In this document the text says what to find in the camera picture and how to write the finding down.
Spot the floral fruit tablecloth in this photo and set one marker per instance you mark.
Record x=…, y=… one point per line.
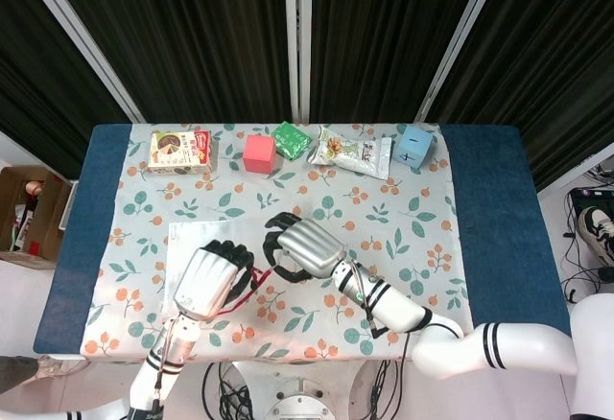
x=384, y=199

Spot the brown cardboard box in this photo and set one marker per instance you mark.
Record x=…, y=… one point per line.
x=43, y=209

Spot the silver snack bag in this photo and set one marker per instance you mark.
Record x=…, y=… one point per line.
x=360, y=156

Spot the chocolate cookie box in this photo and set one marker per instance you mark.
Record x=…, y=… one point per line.
x=177, y=154

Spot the clear mesh zipper bag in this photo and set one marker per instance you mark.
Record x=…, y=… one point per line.
x=184, y=242

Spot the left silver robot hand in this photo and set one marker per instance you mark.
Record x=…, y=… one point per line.
x=206, y=281

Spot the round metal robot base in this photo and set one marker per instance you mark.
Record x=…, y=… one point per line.
x=299, y=403

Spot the white frame post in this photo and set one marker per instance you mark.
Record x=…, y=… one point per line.
x=297, y=41
x=81, y=46
x=460, y=41

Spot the black and white sneaker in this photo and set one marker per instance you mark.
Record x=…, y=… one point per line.
x=597, y=228

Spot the blue foam number cube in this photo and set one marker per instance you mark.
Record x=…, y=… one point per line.
x=411, y=147

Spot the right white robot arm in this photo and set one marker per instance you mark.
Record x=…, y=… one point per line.
x=398, y=312

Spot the red foam cube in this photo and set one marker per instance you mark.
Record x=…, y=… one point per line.
x=259, y=154

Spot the black electronic device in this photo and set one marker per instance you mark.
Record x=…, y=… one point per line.
x=592, y=197

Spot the blue table cover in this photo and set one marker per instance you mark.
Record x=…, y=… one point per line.
x=494, y=199

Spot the beige shoe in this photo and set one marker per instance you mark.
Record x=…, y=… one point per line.
x=62, y=367

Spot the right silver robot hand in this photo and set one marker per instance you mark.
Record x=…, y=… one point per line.
x=312, y=247

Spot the black pleated curtain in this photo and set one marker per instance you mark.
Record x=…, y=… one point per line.
x=192, y=31

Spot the person leg dark trousers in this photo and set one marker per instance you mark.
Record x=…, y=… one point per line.
x=16, y=367

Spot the green sachet packet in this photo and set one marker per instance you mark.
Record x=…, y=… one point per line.
x=290, y=142

